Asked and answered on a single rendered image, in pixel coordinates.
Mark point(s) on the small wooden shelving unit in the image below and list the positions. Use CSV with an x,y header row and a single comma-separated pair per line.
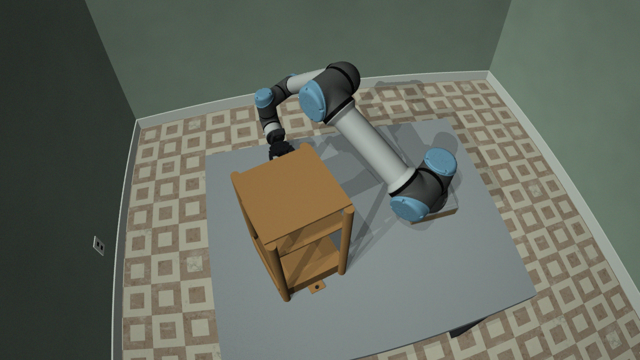
x,y
290,205

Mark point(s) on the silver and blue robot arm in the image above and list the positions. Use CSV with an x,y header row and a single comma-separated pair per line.
x,y
326,95

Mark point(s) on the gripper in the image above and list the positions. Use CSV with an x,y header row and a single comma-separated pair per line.
x,y
278,148

